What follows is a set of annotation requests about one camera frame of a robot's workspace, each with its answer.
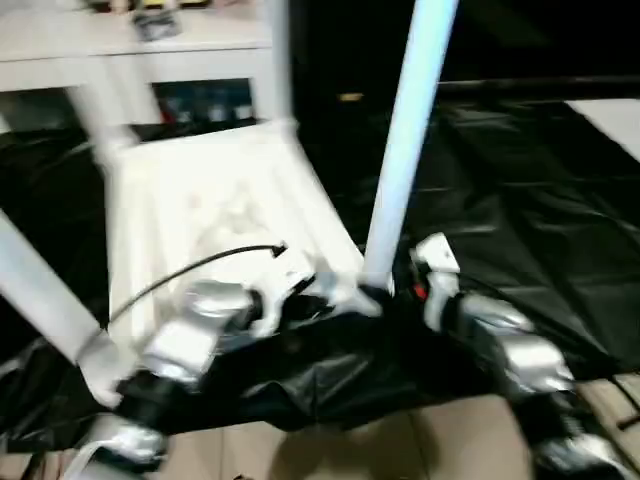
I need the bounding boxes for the black plastic mat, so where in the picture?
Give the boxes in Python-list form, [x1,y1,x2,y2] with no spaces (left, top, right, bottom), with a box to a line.
[0,97,640,451]

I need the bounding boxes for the clear bag of black parts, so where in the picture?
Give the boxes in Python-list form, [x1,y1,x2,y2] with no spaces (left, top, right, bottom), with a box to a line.
[132,12,181,41]

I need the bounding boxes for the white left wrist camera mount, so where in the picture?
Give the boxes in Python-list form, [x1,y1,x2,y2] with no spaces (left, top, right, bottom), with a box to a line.
[249,249,314,339]

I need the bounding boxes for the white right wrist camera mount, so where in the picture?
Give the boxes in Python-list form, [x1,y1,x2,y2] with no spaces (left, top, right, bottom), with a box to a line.
[409,233,461,331]

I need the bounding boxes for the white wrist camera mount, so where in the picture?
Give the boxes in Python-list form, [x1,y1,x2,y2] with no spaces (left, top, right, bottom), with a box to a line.
[249,249,314,339]
[409,233,461,331]

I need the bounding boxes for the dark metal rod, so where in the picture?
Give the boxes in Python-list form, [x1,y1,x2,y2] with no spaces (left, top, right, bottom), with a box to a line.
[437,77,640,99]

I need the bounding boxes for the white cabinet with glass doors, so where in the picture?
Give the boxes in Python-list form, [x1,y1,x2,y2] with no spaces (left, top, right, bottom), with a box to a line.
[0,0,281,131]

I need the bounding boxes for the white plastic table top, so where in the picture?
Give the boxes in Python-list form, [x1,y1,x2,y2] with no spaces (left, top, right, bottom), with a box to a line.
[74,117,396,409]

